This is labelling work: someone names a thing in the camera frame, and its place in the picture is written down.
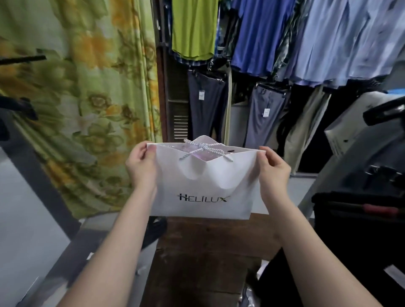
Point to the black trousers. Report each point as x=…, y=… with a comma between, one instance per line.
x=297, y=114

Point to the grey blue trousers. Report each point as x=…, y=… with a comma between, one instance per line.
x=264, y=117

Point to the person's right thumb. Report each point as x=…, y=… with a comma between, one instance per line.
x=262, y=162

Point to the green floral curtain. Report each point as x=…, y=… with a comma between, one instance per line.
x=88, y=95

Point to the lime green shirt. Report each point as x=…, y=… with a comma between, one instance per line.
x=194, y=28

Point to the dark patterned shirt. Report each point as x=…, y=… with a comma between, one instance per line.
x=286, y=34

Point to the person's left hand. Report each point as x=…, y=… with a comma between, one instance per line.
x=140, y=169

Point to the person's left forearm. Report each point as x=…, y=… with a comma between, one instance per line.
x=109, y=256

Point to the row of light blue shirts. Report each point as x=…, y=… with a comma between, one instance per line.
x=345, y=41

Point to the dark folded garment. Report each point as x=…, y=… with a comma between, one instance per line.
x=360, y=240

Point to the pink patterned garment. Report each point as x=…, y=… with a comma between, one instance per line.
x=199, y=151

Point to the dark navy trousers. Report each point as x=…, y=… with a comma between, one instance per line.
x=205, y=107

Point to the beige trousers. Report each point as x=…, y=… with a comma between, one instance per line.
x=305, y=129

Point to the dark wooden shelf unit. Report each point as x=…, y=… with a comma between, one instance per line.
x=172, y=91

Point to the person's right hand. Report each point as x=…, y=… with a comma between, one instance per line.
x=276, y=172

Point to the white paper shopping bag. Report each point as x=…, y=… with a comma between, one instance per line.
x=205, y=186

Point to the brown wooden stool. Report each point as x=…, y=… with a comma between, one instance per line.
x=208, y=259

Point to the person's right forearm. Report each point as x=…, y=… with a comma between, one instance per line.
x=313, y=253

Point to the person's left thumb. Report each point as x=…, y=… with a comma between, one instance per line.
x=152, y=157

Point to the royal blue shirt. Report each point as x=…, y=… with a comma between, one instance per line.
x=261, y=34

